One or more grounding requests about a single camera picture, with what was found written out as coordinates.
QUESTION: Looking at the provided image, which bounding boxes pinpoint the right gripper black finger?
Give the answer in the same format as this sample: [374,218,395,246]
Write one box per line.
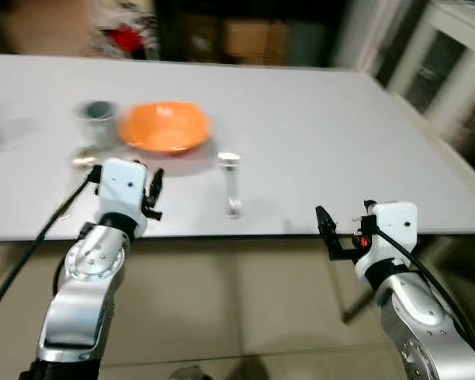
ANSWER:
[316,205,339,261]

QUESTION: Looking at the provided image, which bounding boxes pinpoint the silver metal fork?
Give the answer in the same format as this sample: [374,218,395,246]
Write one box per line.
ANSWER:
[217,152,244,220]

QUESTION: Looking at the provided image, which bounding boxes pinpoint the orange plastic bowl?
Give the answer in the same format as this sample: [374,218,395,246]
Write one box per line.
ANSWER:
[117,101,212,155]

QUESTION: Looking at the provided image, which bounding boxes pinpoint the grey ceramic mug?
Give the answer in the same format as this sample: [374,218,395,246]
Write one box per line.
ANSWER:
[74,100,121,148]

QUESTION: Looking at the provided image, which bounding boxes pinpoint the red and white decoration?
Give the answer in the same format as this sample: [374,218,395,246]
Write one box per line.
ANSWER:
[109,22,149,58]

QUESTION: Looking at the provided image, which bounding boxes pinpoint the dark shelf unit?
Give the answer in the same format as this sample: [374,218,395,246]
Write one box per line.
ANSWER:
[154,0,341,69]

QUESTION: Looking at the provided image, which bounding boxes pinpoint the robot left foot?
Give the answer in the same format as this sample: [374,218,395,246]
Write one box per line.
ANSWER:
[170,364,215,380]

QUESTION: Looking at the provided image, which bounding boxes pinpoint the brown cardboard box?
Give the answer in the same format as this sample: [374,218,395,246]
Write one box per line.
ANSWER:
[222,20,291,66]

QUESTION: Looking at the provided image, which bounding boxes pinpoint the white glass-door cabinet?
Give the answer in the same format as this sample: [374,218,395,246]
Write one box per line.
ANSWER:
[372,0,475,177]

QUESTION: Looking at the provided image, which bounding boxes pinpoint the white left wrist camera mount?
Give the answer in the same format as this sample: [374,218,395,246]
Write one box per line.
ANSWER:
[97,158,149,234]

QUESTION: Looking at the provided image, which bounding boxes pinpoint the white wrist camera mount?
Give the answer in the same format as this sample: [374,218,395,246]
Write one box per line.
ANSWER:
[355,202,420,278]
[97,158,149,234]

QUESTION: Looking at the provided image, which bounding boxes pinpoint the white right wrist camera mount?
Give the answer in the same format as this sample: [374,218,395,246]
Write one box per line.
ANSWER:
[355,202,420,278]

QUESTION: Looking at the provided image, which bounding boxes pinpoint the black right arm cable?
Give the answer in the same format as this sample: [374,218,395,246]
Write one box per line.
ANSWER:
[364,199,475,377]

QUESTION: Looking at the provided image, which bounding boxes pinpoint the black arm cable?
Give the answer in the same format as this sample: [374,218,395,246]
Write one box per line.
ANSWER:
[364,199,475,377]
[0,162,104,333]

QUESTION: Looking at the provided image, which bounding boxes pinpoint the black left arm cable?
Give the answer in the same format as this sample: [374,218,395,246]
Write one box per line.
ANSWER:
[0,162,104,333]

